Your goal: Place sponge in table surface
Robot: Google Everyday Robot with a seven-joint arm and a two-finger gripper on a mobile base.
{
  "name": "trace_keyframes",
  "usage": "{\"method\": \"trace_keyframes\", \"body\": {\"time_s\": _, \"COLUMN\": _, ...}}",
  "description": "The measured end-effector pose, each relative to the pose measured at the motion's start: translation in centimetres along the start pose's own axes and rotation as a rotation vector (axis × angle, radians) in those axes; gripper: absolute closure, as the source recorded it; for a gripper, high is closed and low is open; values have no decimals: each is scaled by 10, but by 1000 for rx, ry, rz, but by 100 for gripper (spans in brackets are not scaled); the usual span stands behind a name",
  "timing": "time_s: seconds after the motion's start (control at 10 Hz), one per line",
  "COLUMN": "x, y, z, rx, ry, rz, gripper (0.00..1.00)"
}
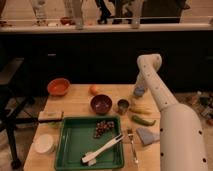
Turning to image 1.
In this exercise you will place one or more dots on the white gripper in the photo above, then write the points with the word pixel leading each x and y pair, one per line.
pixel 140 86

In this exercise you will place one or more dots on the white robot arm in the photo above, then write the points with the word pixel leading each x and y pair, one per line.
pixel 182 145

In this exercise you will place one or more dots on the beige rectangular sponge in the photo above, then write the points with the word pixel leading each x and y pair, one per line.
pixel 50 115

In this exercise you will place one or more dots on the yellow banana toy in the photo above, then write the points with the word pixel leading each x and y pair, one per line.
pixel 139 110

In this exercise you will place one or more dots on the small metal cup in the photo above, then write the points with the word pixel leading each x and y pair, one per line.
pixel 123 106

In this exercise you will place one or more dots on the dark red bowl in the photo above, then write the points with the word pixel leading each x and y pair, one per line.
pixel 101 104

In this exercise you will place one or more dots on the silver metal fork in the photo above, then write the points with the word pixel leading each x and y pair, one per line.
pixel 131 138

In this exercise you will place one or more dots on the orange fruit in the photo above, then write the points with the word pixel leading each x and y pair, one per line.
pixel 93 89

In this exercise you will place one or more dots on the blue grey cloth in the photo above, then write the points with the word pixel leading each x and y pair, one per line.
pixel 146 136

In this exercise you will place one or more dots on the purple grape bunch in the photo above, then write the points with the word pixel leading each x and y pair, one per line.
pixel 102 127

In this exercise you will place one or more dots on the orange bowl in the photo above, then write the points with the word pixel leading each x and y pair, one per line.
pixel 58 87

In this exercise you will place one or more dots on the green plastic tray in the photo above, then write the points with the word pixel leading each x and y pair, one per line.
pixel 77 138

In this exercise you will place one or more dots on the white plastic tongs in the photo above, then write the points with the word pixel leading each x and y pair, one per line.
pixel 106 146

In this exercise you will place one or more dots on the black metal stand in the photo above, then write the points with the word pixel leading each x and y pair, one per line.
pixel 9 118

